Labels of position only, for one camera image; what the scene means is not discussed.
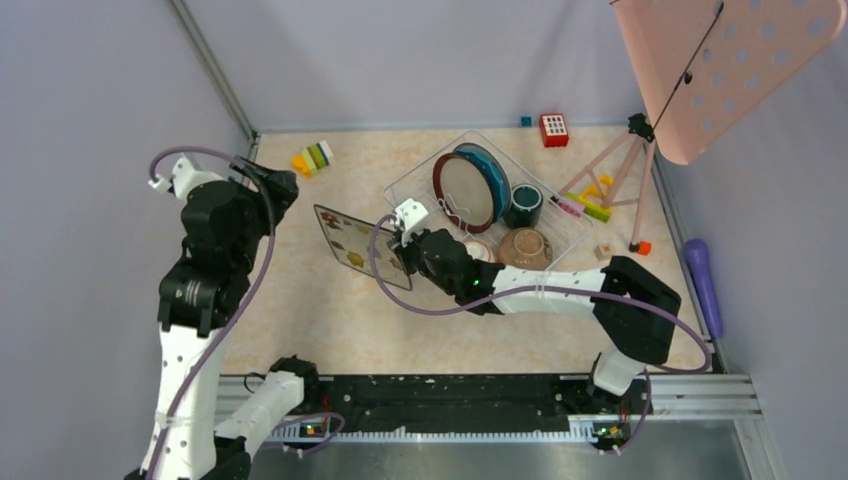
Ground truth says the orange patterned white bowl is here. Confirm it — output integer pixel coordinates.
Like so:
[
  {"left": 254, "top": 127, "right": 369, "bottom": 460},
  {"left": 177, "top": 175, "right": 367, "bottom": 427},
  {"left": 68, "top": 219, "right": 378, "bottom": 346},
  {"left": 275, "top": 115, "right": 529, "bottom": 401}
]
[{"left": 463, "top": 239, "right": 496, "bottom": 263}]

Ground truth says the red rimmed round plate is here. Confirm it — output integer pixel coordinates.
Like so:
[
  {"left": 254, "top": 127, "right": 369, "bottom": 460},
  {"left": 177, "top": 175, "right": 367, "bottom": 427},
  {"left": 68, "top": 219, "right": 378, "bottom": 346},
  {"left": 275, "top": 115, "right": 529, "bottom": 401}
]
[{"left": 432, "top": 153, "right": 495, "bottom": 234}]

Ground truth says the square leaf patterned plate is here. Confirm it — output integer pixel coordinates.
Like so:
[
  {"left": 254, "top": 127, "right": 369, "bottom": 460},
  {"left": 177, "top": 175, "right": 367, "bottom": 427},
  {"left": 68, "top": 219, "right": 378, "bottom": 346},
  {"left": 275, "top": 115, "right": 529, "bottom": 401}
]
[{"left": 313, "top": 204, "right": 412, "bottom": 291}]

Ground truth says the brown flower glazed bowl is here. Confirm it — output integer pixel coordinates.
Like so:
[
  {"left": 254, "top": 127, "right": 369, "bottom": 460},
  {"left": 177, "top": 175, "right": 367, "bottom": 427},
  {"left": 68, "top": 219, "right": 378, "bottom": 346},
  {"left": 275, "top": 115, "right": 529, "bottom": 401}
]
[{"left": 496, "top": 227, "right": 553, "bottom": 271}]

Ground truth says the teal polka dot plate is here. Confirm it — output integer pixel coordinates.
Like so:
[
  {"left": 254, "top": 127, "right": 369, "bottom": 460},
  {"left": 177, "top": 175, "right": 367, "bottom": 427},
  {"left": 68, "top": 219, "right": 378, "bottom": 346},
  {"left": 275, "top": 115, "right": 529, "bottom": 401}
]
[{"left": 453, "top": 142, "right": 511, "bottom": 223}]

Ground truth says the dark green mug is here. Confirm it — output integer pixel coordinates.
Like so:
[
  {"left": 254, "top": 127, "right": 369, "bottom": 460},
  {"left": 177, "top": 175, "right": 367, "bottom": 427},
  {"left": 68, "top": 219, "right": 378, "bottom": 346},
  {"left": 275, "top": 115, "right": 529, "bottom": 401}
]
[{"left": 503, "top": 183, "right": 543, "bottom": 229}]

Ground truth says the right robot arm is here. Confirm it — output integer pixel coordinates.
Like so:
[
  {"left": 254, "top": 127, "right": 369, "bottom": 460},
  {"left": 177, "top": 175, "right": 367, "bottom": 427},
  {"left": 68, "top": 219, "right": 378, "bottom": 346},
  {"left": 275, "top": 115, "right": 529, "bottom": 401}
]
[{"left": 387, "top": 229, "right": 681, "bottom": 412}]

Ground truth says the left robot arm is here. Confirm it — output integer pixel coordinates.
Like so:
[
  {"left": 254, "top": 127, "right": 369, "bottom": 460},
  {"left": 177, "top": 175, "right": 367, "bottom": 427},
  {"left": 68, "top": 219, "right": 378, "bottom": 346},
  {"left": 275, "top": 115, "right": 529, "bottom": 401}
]
[{"left": 131, "top": 157, "right": 321, "bottom": 479}]

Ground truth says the colourful block stack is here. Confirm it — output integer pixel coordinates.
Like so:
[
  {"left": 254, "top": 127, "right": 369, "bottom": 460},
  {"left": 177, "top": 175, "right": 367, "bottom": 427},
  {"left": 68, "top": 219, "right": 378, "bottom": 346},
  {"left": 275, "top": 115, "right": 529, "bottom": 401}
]
[{"left": 291, "top": 140, "right": 334, "bottom": 178}]

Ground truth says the pink toy block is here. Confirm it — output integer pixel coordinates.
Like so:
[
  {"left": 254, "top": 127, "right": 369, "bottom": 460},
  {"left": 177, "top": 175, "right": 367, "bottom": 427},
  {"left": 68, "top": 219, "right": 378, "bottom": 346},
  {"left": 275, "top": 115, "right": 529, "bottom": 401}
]
[{"left": 555, "top": 198, "right": 584, "bottom": 218}]

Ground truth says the orange wooden toy block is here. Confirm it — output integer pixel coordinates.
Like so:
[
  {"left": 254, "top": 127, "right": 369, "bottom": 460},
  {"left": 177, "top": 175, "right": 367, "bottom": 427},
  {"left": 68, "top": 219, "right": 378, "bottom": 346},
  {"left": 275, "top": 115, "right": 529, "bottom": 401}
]
[{"left": 594, "top": 243, "right": 615, "bottom": 261}]

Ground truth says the green toy block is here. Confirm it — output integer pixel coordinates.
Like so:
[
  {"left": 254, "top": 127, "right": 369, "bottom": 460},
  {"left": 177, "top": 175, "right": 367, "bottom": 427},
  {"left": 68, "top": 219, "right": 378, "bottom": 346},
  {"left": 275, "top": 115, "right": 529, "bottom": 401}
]
[{"left": 565, "top": 192, "right": 612, "bottom": 223}]

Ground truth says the red white toy block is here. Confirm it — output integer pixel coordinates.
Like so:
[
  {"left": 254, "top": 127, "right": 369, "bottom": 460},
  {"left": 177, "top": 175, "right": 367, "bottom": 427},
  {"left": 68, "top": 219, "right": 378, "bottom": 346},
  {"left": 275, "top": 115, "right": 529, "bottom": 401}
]
[{"left": 538, "top": 112, "right": 570, "bottom": 148}]

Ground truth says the pink perforated music stand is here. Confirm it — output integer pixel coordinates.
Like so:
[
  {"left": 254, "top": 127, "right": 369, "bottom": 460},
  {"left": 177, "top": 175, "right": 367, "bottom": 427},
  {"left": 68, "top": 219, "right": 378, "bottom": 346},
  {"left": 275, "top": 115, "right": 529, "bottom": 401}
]
[{"left": 537, "top": 1, "right": 847, "bottom": 252}]

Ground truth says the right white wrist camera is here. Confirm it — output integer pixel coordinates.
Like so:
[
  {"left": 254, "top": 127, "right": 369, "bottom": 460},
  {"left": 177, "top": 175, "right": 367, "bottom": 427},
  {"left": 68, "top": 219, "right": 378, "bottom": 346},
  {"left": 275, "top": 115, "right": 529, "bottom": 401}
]
[{"left": 392, "top": 198, "right": 429, "bottom": 247}]

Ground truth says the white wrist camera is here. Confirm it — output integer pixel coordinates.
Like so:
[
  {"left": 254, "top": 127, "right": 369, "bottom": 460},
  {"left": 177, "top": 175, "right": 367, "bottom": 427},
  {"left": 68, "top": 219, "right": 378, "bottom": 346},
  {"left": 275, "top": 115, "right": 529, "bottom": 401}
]
[
  {"left": 148, "top": 155, "right": 223, "bottom": 201},
  {"left": 392, "top": 198, "right": 429, "bottom": 247}
]

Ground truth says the white wire dish rack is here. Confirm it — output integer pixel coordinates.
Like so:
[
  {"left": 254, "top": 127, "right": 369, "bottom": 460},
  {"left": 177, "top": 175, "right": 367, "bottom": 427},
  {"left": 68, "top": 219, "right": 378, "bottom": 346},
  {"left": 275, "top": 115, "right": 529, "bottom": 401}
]
[{"left": 383, "top": 129, "right": 594, "bottom": 265}]

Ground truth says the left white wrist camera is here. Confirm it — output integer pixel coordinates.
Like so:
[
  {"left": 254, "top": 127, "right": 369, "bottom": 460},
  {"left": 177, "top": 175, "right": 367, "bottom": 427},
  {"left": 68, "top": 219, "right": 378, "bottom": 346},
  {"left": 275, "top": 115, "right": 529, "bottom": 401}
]
[{"left": 148, "top": 155, "right": 223, "bottom": 201}]

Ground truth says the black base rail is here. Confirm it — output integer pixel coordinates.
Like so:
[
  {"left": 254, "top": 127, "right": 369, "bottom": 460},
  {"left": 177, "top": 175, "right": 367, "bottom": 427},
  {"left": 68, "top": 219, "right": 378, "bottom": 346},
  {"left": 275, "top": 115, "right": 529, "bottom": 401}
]
[{"left": 293, "top": 374, "right": 653, "bottom": 434}]

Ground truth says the yellow toy frame block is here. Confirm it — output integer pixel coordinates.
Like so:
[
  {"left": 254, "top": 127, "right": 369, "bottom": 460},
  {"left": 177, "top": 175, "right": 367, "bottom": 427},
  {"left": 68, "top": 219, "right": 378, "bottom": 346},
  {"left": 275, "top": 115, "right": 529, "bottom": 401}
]
[{"left": 578, "top": 175, "right": 614, "bottom": 207}]

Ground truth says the purple handle tool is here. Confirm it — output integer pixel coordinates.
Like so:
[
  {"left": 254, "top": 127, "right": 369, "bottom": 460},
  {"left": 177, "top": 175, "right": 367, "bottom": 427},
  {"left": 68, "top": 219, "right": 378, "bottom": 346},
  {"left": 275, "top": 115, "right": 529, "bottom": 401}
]
[{"left": 683, "top": 239, "right": 724, "bottom": 338}]

